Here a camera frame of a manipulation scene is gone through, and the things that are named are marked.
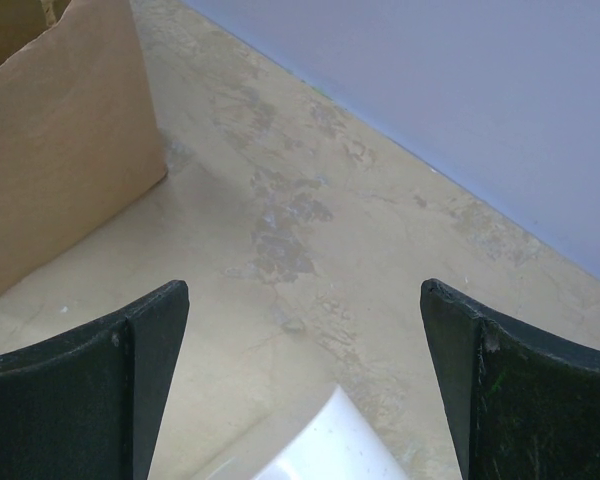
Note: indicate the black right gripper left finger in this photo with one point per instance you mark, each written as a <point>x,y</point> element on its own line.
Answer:
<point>88,403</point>

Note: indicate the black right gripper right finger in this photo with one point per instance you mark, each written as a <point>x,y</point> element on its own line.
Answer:
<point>520,402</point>

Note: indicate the brown paper bag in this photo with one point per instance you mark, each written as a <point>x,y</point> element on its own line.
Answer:
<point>78,135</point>

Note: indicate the white cylindrical toy drum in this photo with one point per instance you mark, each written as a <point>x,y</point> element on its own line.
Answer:
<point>320,435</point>

